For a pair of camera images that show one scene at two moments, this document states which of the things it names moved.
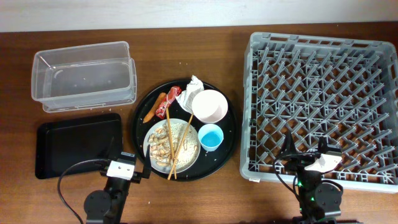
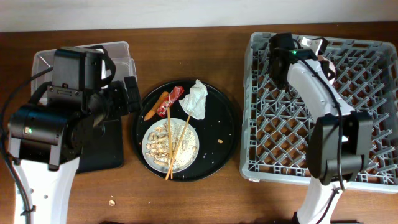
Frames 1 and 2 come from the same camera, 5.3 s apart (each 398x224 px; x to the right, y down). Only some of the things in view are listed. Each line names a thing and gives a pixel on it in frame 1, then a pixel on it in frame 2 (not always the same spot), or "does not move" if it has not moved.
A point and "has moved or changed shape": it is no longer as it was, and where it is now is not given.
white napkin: (185, 98) has moved or changed shape
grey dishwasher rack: (343, 89) does not move
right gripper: (298, 162) -> (325, 66)
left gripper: (146, 167) -> (122, 106)
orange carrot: (156, 104) does not move
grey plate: (175, 145) does not move
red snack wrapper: (161, 111) does not move
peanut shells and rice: (160, 150) does not move
